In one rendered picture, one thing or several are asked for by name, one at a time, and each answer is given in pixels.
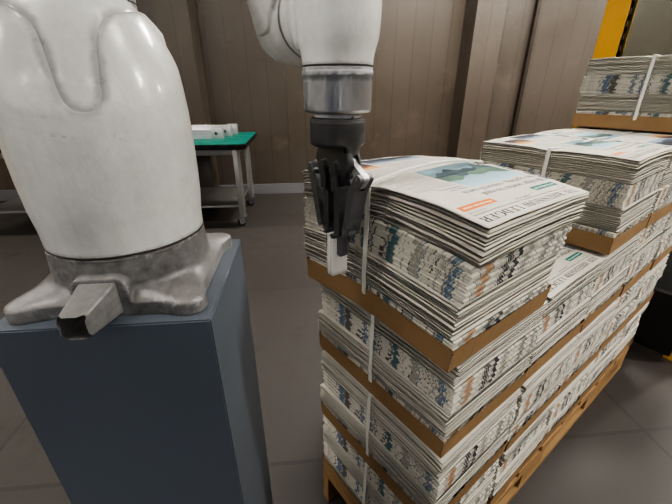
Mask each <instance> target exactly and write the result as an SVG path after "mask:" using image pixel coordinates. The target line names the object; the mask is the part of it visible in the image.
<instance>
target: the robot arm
mask: <svg viewBox="0 0 672 504"><path fill-rule="evenodd" d="M246 2H247V4H248V8H249V11H250V14H251V17H252V21H253V25H254V29H255V31H256V35H257V38H258V40H259V42H260V44H261V46H262V48H263V49H264V50H265V52H266V53H267V54H268V55H269V56H270V57H272V58H273V59H274V60H276V61H278V62H280V63H282V64H285V65H290V66H302V67H303V71H302V76H303V94H304V110H305V111H306V112H308V113H314V117H311V119H310V142H311V144H312V145H313V146H315V147H317V152H316V159H315V160H314V161H312V162H307V164H306V167H307V170H308V173H309V175H310V179H311V185H312V191H313V198H314V204H315V210H316V217H317V223H318V224H319V225H323V226H324V231H325V232H326V236H327V265H328V274H330V275H332V276H335V275H338V274H341V273H344V272H346V271H347V255H348V253H349V236H352V235H355V234H358V233H359V231H360V226H361V221H362V217H363V212H364V207H365V202H366V198H367V193H368V189H369V187H370V186H371V184H372V182H373V180H374V176H373V174H372V173H368V174H366V173H365V171H364V170H363V169H362V168H361V158H360V154H359V149H360V147H361V146H362V145H363V144H364V143H365V121H366V120H365V119H364V117H361V113H368V112H369V111H370V110H371V101H372V77H373V61H374V55H375V50H376V47H377V44H378V40H379V34H380V26H381V13H382V0H246ZM0 150H1V153H2V155H3V158H4V160H5V163H6V166H7V168H8V171H9V173H10V176H11V178H12V181H13V183H14V186H15V188H16V190H17V192H18V195H19V197H20V199H21V201H22V204H23V206H24V208H25V210H26V212H27V214H28V216H29V218H30V220H31V222H32V223H33V225H34V227H35V229H36V231H37V233H38V235H39V237H40V240H41V242H42V245H43V247H44V250H45V254H46V258H47V262H48V266H49V269H50V274H49V275H48V276H47V277H46V278H45V279H44V280H43V281H42V282H41V283H39V284H38V285H37V286H35V287H34V288H33V289H31V290H29V291H28V292H26V293H24V294H23V295H21V296H19V297H17V298H16V299H14V300H12V301H11V302H9V303H8V304H7V305H6V306H5V307H4V310H3V312H4V315H5V317H6V319H7V321H8V323H9V324H10V325H25V324H31V323H36V322H41V321H46V320H54V319H57V322H56V324H57V327H58V329H59V332H60V334H61V336H64V335H65V336H64V337H65V338H67V339H68V340H84V339H87V338H90V337H92V336H93V335H94V334H96V333H97V332H98V331H99V330H101V329H102V328H103V327H105V326H106V325H107V324H108V323H110V322H111V321H112V320H113V319H115V318H116V317H117V316H126V315H144V314H170V315H176V316H191V315H194V314H197V313H199V312H201V311H203V310H204V309H205V308H206V307H207V305H208V302H207V296H206V293H207V290H208V287H209V285H210V283H211V281H212V278H213V276H214V274H215V272H216V269H217V267H218V265H219V263H220V260H221V258H222V256H223V254H224V253H225V252H226V251H227V250H228V249H229V248H230V247H231V246H232V241H231V236H230V235H229V234H227V233H206V230H205V226H204V223H203V217H202V210H201V193H200V182H199V173H198V164H197V158H196V151H195V144H194V138H193V132H192V127H191V122H190V116H189V111H188V107H187V102H186V98H185V93H184V89H183V85H182V81H181V77H180V74H179V71H178V68H177V65H176V63H175V61H174V59H173V57H172V55H171V54H170V52H169V50H168V48H167V47H166V43H165V40H164V37H163V34H162V33H161V32H160V31H159V29H158V28H157V27H156V26H155V25H154V24H153V23H152V21H151V20H150V19H149V18H148V17H147V16H146V15H145V14H143V13H141V12H138V10H137V5H136V0H0ZM323 215H324V217H323Z"/></svg>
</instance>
